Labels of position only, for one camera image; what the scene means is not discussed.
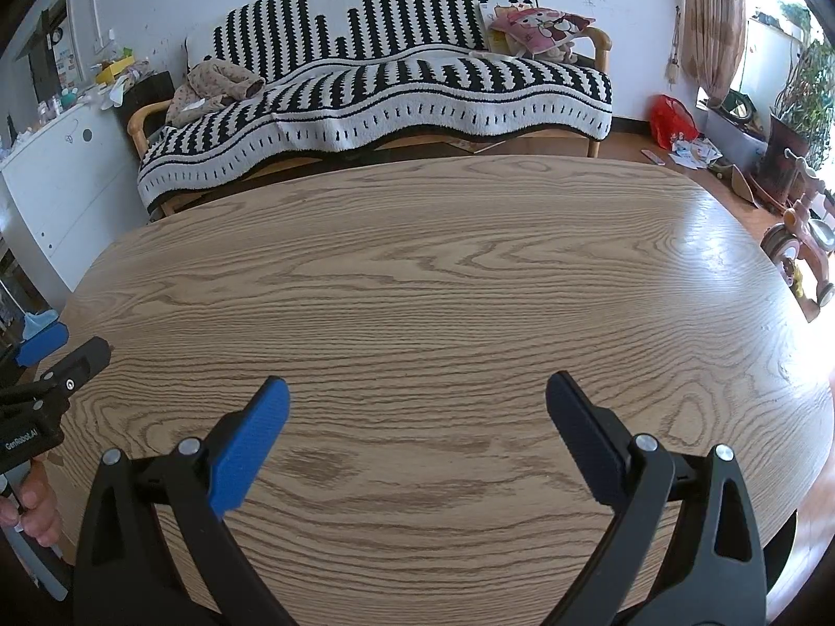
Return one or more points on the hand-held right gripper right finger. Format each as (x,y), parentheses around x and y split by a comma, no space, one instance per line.
(584,430)

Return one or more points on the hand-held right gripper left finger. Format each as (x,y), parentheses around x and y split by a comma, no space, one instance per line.
(251,450)

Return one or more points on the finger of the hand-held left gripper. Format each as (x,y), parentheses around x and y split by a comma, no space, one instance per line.
(42,345)
(81,365)

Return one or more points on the person's left hand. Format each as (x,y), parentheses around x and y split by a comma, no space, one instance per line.
(39,508)

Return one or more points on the light blue mop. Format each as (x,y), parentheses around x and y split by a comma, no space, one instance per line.
(40,321)

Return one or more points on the white cabinet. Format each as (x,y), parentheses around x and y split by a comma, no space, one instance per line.
(65,189)

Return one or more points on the wooden sofa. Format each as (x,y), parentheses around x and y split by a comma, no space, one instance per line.
(140,124)

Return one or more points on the small yellow toy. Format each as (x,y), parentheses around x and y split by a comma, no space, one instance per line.
(794,277)

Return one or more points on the black side cabinet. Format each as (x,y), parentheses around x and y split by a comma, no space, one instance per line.
(140,104)

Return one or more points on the yellow item on cabinet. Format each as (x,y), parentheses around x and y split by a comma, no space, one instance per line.
(114,72)

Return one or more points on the cardboard piece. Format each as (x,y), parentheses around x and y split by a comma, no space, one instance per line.
(737,186)

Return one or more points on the dark door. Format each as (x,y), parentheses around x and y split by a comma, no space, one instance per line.
(49,52)

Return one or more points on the pile of floor papers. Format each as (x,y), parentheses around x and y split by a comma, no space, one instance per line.
(695,152)

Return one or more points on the pink tricycle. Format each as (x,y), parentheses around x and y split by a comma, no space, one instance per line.
(809,228)

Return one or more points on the brown garment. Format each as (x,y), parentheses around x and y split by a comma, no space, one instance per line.
(209,88)

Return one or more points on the red plastic bag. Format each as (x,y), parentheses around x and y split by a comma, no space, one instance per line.
(672,120)

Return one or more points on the white storage box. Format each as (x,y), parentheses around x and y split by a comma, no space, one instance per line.
(730,134)

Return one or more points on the dark brown plant pot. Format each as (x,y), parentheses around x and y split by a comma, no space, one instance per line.
(779,156)

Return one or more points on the hanging small brush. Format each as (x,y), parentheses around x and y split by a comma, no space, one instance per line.
(674,68)

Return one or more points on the beige plush toy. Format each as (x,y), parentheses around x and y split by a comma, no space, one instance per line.
(545,52)

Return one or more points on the black white striped sofa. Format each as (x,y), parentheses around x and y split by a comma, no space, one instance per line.
(404,91)

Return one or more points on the pink cartoon pillow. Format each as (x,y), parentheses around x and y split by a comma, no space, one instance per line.
(545,27)

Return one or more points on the white appliance by window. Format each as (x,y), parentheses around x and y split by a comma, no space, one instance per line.
(770,59)

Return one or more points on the green potted plant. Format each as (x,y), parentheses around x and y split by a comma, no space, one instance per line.
(812,72)

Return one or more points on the brown checked curtain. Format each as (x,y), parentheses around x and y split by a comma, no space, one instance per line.
(714,19)

